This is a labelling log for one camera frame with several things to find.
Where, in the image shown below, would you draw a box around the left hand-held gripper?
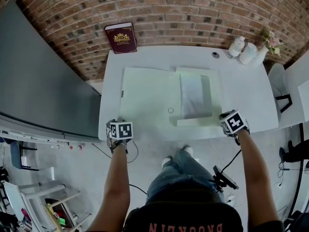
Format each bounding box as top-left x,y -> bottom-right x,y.
105,118 -> 135,154

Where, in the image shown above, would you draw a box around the person's black shirt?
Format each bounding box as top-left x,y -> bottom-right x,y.
124,196 -> 245,232

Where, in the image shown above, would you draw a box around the person's left forearm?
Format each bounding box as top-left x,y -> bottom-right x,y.
88,143 -> 131,232

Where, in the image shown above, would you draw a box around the grey left gripper cable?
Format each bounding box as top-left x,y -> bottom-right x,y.
91,141 -> 140,164

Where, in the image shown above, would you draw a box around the white plastic bottle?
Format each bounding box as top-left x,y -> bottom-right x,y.
227,36 -> 246,60

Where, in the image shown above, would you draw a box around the grey paper sheet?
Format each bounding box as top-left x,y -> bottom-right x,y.
179,73 -> 213,120

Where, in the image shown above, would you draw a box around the white round jar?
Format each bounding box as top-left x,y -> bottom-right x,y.
237,43 -> 258,66

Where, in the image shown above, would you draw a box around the white shelf cart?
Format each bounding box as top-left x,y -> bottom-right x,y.
18,182 -> 93,232

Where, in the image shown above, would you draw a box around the white marker tray rail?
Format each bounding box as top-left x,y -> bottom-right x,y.
0,126 -> 71,147

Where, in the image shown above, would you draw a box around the dark red hardcover book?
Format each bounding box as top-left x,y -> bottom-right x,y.
104,21 -> 139,55

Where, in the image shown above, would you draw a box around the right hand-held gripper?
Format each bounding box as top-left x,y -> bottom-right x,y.
219,109 -> 251,145

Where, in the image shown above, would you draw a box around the blue chair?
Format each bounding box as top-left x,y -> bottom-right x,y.
9,140 -> 40,172

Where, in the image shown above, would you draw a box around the pale green folder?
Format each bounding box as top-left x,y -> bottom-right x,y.
119,66 -> 223,128

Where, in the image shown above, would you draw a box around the black waist-mounted device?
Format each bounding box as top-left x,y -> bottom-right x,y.
211,165 -> 240,193

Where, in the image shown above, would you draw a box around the person's blue jeans legs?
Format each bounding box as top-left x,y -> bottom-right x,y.
145,146 -> 225,205

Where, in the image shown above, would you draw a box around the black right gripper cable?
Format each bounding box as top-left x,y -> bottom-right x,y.
221,148 -> 242,176

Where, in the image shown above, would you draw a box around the grey partition panel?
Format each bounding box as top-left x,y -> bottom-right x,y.
0,0 -> 102,143

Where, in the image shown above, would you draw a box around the white chair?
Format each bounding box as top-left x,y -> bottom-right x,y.
267,62 -> 294,114

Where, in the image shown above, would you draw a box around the person's left white shoe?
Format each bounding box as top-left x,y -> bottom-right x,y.
161,156 -> 175,168

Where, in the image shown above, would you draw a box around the white side table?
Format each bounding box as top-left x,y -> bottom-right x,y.
277,54 -> 309,131

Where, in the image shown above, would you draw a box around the person's right forearm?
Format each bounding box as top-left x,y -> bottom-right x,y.
238,129 -> 285,232

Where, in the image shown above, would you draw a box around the white vase with pink flowers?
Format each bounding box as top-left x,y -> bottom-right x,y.
255,27 -> 283,65

